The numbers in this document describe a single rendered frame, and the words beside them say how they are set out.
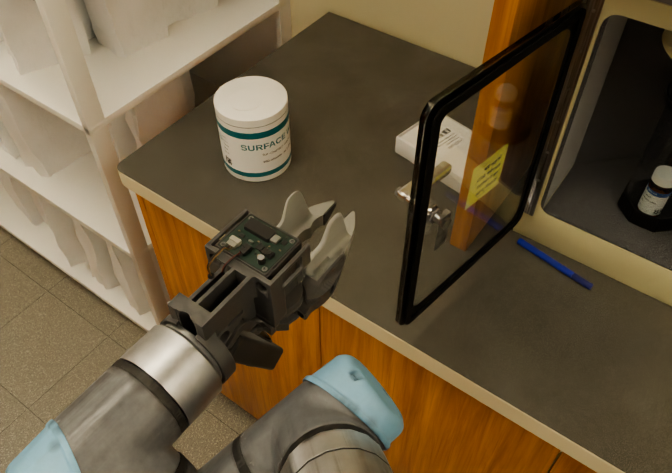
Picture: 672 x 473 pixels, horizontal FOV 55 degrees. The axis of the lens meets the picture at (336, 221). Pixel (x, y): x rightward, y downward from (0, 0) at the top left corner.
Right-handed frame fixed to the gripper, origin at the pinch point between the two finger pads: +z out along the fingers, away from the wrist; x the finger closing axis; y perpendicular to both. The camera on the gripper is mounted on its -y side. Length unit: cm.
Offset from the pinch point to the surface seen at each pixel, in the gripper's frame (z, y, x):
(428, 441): 16, -70, -10
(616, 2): 43.0, 7.7, -10.9
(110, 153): 23, -48, 77
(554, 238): 43, -34, -14
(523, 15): 37.0, 5.8, -2.0
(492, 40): 34.1, 2.9, 0.2
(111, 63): 38, -39, 91
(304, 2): 86, -39, 72
